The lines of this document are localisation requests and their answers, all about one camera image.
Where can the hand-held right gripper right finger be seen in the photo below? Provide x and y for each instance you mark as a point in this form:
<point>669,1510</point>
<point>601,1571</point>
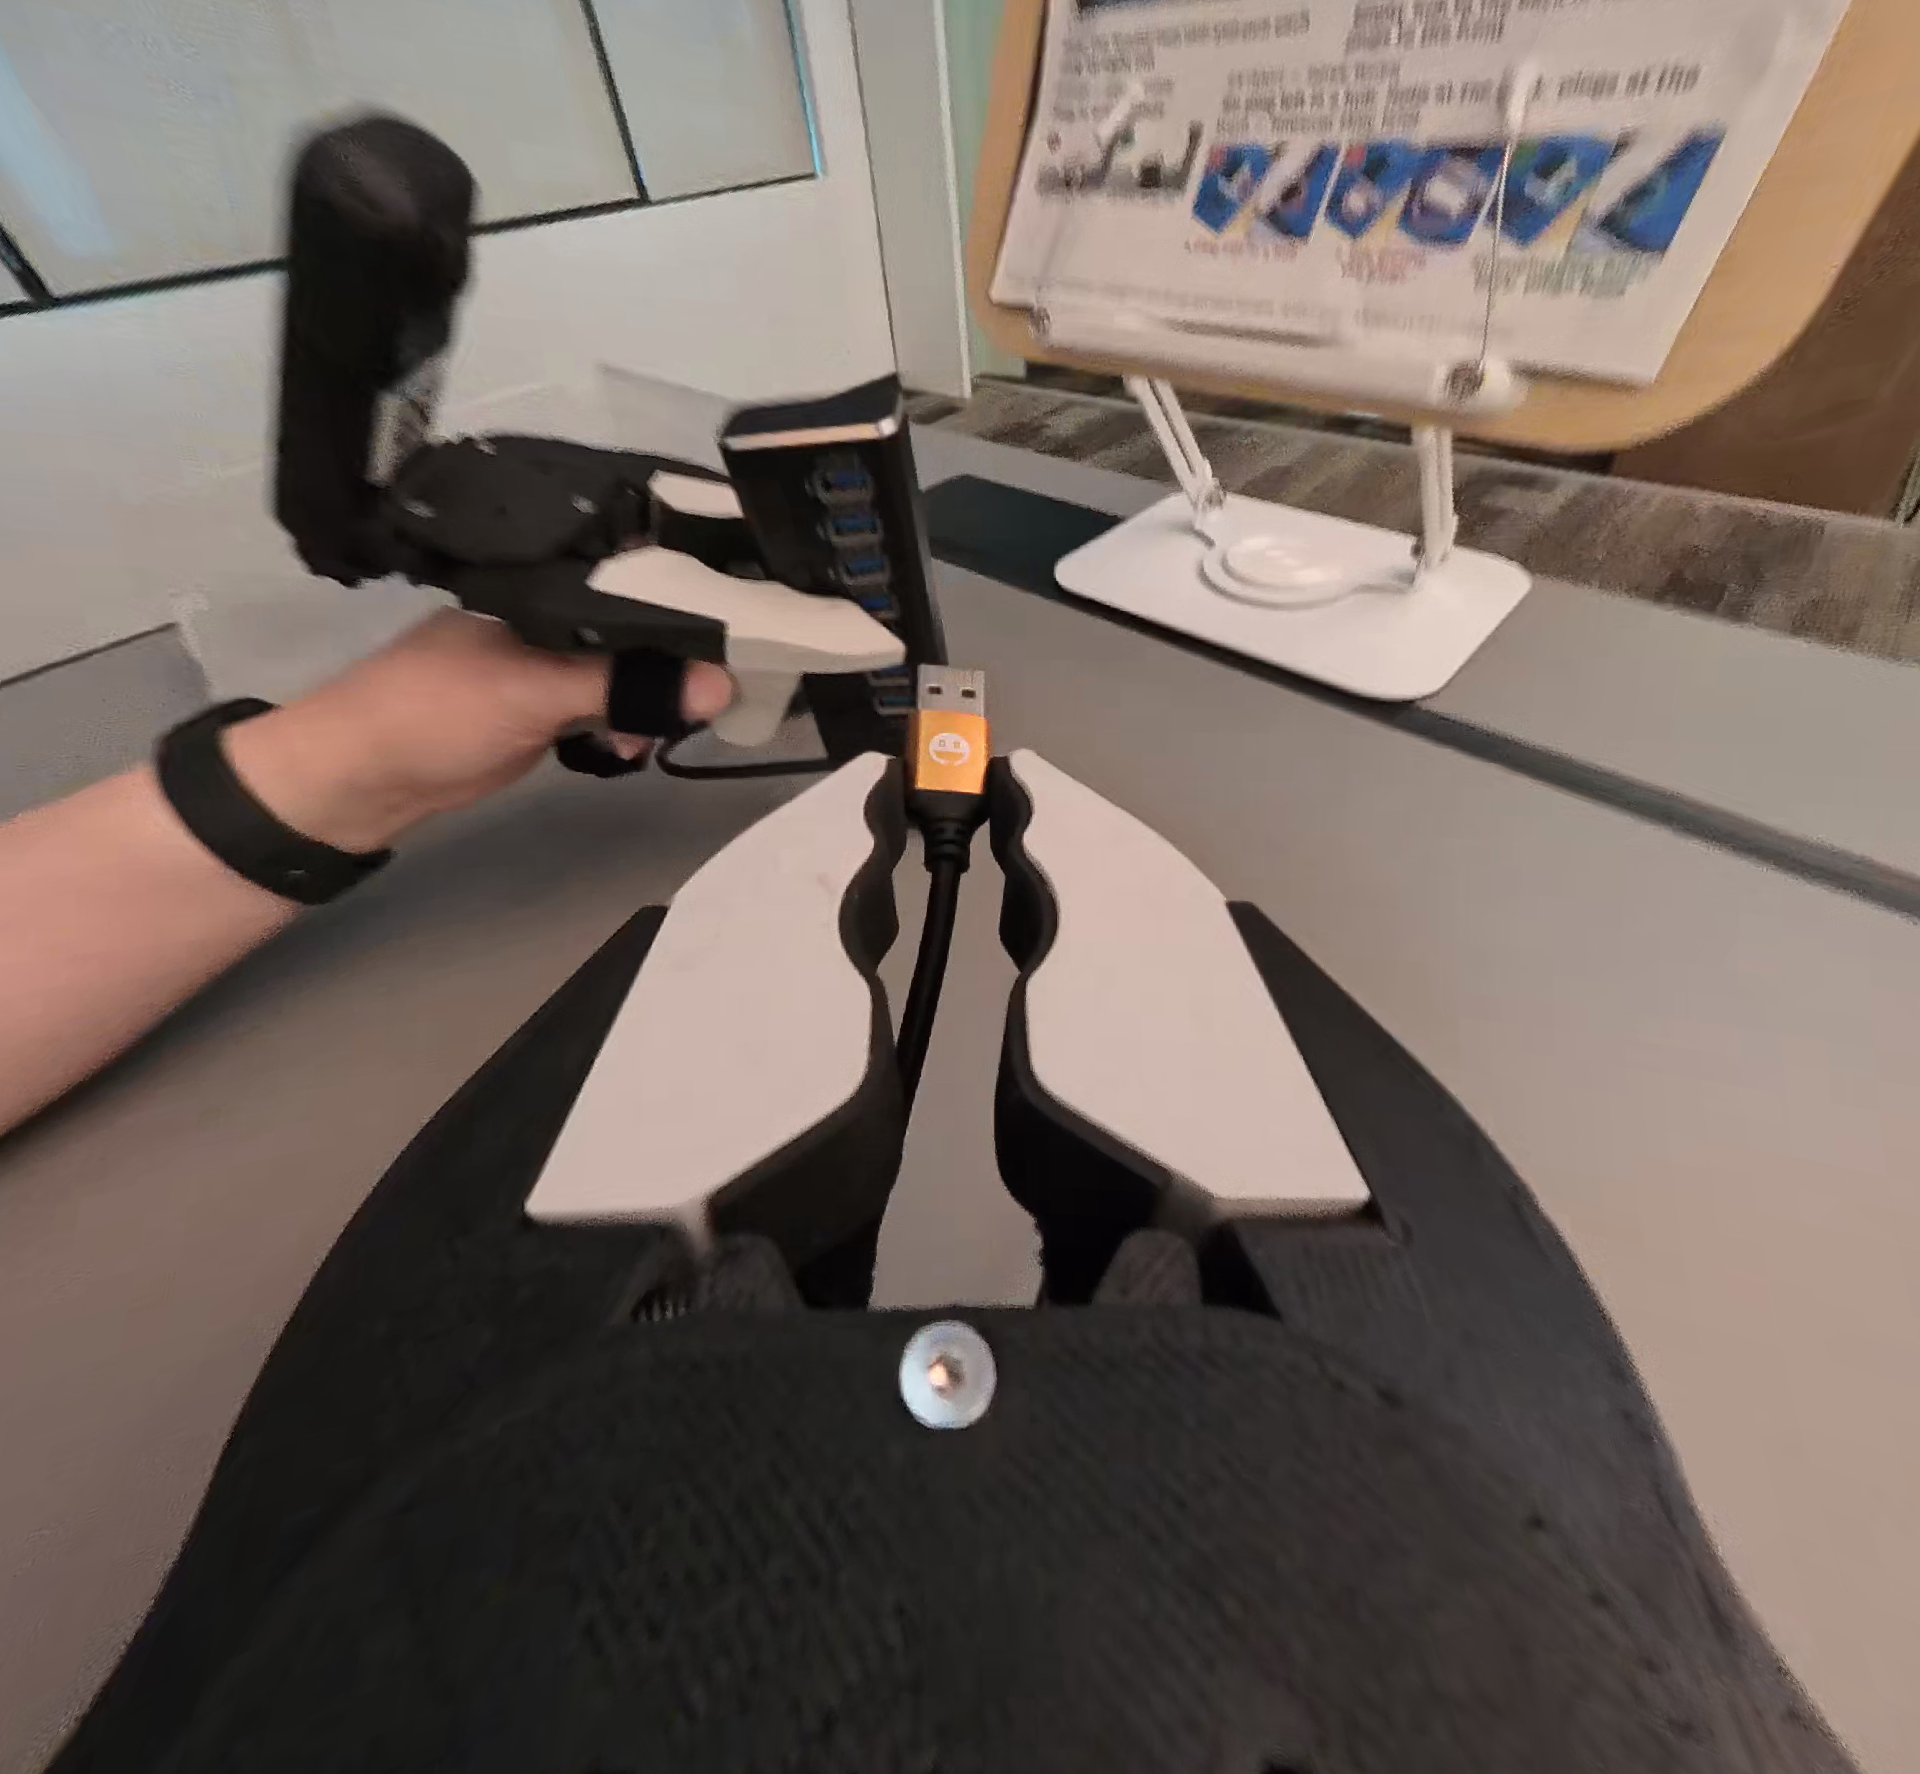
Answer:
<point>1183,1024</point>

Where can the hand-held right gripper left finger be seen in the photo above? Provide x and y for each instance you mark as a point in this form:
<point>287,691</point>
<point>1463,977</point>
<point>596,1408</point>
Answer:
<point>719,1024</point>

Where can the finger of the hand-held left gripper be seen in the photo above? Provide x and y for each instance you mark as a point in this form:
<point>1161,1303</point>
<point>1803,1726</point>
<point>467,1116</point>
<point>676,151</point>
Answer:
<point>697,498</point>
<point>750,613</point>

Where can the black silver-rimmed usb hub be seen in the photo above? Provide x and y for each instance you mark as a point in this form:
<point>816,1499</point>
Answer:
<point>840,531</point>

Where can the person's left forearm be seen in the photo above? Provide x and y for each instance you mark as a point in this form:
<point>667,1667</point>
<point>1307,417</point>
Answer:
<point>121,949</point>

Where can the person's left hand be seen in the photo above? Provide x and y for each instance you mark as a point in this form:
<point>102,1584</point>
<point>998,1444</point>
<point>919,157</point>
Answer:
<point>449,725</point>

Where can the frosted glass window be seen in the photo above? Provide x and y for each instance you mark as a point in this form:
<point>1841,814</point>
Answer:
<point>301,34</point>

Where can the white metal board stand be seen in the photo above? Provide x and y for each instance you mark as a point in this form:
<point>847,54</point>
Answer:
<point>1318,589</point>

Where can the black wristband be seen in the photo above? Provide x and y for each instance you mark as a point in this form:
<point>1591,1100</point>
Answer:
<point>255,801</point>

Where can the printed instruction sheet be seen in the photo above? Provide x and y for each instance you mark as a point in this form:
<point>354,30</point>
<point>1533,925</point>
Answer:
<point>1425,79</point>

